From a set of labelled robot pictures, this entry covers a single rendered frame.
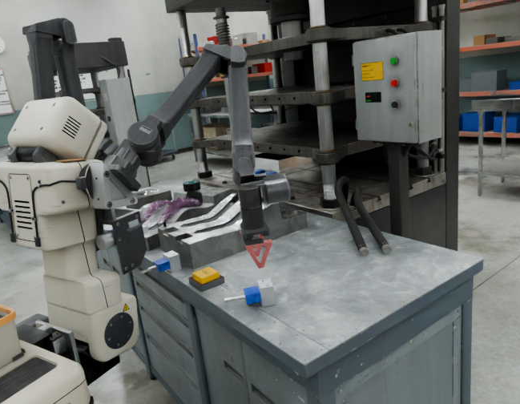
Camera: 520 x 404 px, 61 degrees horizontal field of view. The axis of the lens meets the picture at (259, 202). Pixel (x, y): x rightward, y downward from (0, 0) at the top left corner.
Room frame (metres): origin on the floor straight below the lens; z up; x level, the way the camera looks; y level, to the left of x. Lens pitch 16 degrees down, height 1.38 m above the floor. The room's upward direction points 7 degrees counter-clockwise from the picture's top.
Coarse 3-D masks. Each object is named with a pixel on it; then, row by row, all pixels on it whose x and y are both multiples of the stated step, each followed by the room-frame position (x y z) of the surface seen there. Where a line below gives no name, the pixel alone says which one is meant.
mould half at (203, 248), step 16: (272, 208) 1.54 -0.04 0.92; (288, 208) 1.70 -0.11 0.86; (176, 224) 1.57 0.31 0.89; (208, 224) 1.54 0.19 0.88; (272, 224) 1.54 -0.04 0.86; (288, 224) 1.58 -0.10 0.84; (304, 224) 1.62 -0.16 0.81; (160, 240) 1.55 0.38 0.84; (192, 240) 1.38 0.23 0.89; (208, 240) 1.39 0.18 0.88; (224, 240) 1.42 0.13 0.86; (240, 240) 1.46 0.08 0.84; (192, 256) 1.35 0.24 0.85; (208, 256) 1.38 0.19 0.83; (224, 256) 1.42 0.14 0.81
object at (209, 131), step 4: (208, 124) 8.08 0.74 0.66; (212, 124) 8.02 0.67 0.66; (216, 124) 8.03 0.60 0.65; (220, 124) 8.00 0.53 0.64; (224, 124) 7.95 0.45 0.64; (228, 124) 7.71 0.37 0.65; (204, 128) 7.91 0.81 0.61; (208, 128) 7.78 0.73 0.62; (212, 128) 7.66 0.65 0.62; (216, 128) 7.59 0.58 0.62; (220, 128) 7.63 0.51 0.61; (224, 128) 7.66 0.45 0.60; (228, 128) 7.70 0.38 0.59; (204, 132) 7.92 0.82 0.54; (208, 132) 7.78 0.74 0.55; (212, 132) 7.66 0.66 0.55; (216, 132) 7.58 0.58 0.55; (220, 132) 7.62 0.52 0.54; (224, 132) 7.66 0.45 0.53; (204, 136) 7.94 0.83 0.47; (208, 136) 7.79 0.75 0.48; (212, 136) 7.67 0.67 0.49; (212, 148) 7.74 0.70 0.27; (216, 148) 7.60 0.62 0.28; (220, 148) 7.58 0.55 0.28; (224, 148) 7.63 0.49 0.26
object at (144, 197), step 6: (138, 192) 2.27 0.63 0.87; (144, 192) 2.28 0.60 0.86; (150, 192) 2.29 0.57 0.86; (156, 192) 2.22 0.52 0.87; (162, 192) 2.22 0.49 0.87; (168, 192) 2.24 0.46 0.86; (138, 198) 2.15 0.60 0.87; (144, 198) 2.16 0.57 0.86; (150, 198) 2.18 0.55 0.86; (156, 198) 2.20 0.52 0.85; (162, 198) 2.21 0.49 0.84; (168, 198) 2.23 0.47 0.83; (132, 204) 2.16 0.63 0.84; (138, 204) 2.14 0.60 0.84; (144, 204) 2.16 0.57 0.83
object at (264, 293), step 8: (264, 280) 1.10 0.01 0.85; (248, 288) 1.09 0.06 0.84; (256, 288) 1.08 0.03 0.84; (264, 288) 1.05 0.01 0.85; (272, 288) 1.05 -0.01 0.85; (240, 296) 1.06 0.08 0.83; (248, 296) 1.05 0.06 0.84; (256, 296) 1.05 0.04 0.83; (264, 296) 1.05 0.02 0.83; (272, 296) 1.05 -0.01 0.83; (264, 304) 1.05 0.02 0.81; (272, 304) 1.05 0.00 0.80
